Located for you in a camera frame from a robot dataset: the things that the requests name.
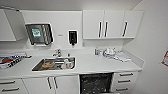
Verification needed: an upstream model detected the orange bowl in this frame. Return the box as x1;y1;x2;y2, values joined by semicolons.
42;60;55;69

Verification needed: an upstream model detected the small blue white bottle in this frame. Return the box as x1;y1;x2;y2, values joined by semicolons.
94;47;100;56

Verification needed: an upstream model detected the white double-door sink cabinet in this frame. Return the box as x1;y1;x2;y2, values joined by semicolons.
22;74;81;94

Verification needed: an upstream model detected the white cloth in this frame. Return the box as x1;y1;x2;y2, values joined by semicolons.
113;52;132;63

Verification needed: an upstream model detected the stainless steel sink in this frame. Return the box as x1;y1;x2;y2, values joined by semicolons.
31;57;77;72

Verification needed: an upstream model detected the stainless steel dishwasher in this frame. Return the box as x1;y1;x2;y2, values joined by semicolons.
78;72;115;94

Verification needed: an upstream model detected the white three-door wall cabinet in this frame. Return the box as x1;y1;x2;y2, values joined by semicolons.
82;9;145;41

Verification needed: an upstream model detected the dish rack with items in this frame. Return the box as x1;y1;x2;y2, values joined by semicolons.
0;53;33;70

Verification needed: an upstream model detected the white drawer stack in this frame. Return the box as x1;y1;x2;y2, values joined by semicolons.
111;70;139;94
0;78;30;94

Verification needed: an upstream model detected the black soap dispenser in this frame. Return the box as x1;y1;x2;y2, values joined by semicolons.
68;29;79;47

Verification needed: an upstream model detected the chrome faucet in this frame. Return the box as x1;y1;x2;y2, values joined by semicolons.
51;48;63;58

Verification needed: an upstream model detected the stack of white dishes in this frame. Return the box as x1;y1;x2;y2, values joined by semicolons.
102;47;116;58

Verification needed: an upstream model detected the white cup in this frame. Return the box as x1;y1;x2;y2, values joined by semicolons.
62;59;73;70

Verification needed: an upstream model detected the steel paper towel dispenser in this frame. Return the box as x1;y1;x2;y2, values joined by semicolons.
24;22;55;46

